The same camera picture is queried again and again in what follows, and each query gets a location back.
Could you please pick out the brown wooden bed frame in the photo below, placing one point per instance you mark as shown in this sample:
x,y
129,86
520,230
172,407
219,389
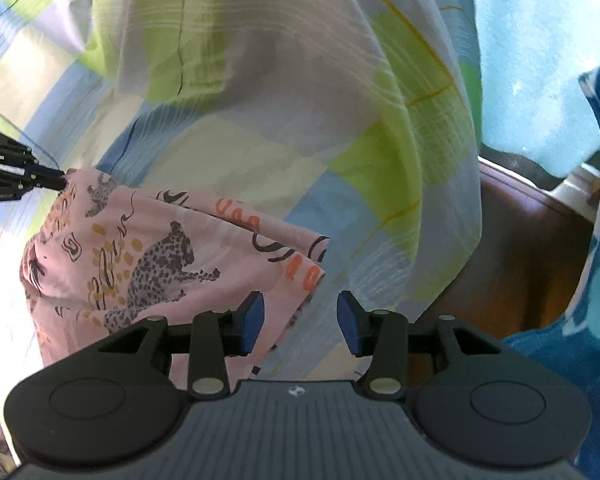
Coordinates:
x,y
527,265

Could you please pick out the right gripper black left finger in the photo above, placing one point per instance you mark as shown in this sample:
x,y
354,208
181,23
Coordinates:
x,y
207,340

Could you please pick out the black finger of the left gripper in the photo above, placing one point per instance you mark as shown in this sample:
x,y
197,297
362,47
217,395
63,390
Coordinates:
x,y
37,176

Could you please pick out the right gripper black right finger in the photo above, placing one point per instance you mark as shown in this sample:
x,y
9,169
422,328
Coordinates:
x,y
389,340

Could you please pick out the pink animal print shorts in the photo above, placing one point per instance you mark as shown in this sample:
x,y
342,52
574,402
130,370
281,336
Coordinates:
x,y
108,255

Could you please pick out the light blue curtain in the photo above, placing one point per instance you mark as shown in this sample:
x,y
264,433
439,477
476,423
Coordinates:
x,y
533,53

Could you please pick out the checkered blue green bed sheet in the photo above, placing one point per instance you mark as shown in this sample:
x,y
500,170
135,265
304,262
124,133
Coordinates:
x,y
354,119

